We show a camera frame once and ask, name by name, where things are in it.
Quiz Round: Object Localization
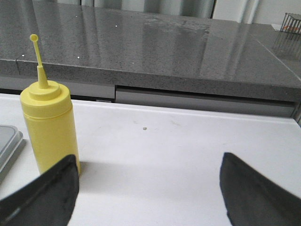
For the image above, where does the grey curtain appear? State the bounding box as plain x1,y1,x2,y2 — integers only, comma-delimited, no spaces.
74,0,215,18

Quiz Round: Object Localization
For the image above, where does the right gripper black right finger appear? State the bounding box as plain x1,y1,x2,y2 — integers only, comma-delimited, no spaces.
219,153,301,226

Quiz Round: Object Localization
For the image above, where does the digital kitchen scale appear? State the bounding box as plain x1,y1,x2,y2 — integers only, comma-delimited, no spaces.
0,125,26,184

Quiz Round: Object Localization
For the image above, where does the yellow squeeze bottle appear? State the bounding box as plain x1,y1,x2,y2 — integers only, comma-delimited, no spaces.
20,34,81,173

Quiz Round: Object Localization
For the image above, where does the grey cabinet drawer front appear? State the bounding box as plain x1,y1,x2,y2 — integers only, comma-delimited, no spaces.
115,88,295,117

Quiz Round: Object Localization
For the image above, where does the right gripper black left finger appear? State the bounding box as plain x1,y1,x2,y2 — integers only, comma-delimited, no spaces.
0,154,79,226

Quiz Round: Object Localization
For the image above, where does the grey stone counter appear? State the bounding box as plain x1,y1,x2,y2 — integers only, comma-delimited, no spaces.
0,0,301,102

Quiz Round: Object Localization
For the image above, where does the metal wire rack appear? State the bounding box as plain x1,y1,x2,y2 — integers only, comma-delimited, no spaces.
280,13,301,34

